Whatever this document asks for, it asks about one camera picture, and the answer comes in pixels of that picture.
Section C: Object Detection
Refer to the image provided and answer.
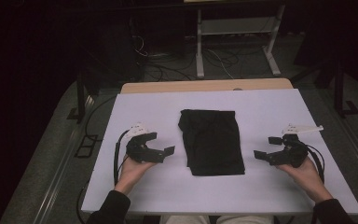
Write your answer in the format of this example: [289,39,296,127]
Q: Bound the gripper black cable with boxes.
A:
[113,130,131,186]
[306,144,326,185]

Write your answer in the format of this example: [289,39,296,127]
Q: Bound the white floor cable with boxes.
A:
[204,48,236,79]

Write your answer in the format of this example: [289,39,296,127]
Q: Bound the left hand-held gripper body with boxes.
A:
[124,122,166,164]

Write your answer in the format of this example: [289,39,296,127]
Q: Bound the white foam board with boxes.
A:
[81,88,358,217]

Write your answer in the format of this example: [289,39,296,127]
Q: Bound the tangle of black cables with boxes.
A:
[130,34,200,82]

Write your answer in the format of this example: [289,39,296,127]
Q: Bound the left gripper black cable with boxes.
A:
[113,130,131,186]

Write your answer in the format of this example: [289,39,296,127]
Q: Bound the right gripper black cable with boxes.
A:
[306,144,326,185]

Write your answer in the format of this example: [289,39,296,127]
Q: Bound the wooden table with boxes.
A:
[119,77,294,95]

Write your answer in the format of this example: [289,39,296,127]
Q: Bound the black pants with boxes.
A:
[177,108,246,177]

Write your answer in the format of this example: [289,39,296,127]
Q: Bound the white metal shelf stand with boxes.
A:
[195,4,287,79]

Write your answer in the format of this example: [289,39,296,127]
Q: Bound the person's left hand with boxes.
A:
[114,154,158,196]

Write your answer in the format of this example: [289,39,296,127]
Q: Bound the person's right hand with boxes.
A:
[275,158,334,203]

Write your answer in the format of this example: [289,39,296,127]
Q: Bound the black metal stand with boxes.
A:
[66,71,91,124]
[334,59,358,118]

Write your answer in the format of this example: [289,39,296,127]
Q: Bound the black floor cable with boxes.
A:
[83,94,117,143]

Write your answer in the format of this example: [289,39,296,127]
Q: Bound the person's right leg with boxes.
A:
[215,214,275,224]

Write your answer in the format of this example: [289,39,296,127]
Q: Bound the silver floor rail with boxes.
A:
[32,92,96,224]
[304,90,358,185]

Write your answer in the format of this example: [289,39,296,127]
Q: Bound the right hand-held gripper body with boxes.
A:
[268,123,324,169]

